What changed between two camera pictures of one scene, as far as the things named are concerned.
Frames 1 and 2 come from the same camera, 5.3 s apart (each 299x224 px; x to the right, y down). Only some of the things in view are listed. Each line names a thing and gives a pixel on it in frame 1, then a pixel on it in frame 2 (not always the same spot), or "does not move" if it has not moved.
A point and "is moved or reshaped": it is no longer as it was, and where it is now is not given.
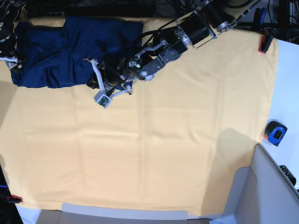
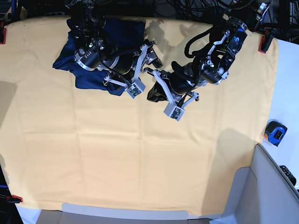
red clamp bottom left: x=13 y=199 does not move
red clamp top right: x=266 y=38 does not move
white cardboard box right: x=260 y=193 does not move
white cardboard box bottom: x=86 y=213 does not move
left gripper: x=10 y=59 → x=129 y=64
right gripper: x=116 y=71 → x=183 y=79
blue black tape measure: x=275 y=130 does not move
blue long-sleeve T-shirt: x=52 y=56 is moved or reshaped
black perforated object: x=290 y=176 does not move
